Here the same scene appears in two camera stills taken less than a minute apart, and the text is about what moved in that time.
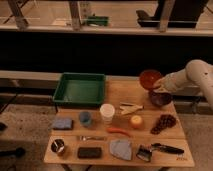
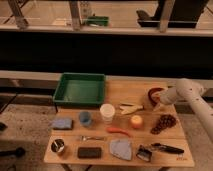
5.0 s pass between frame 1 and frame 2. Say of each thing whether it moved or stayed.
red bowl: moved
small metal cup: stayed
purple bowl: stayed
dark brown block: stayed
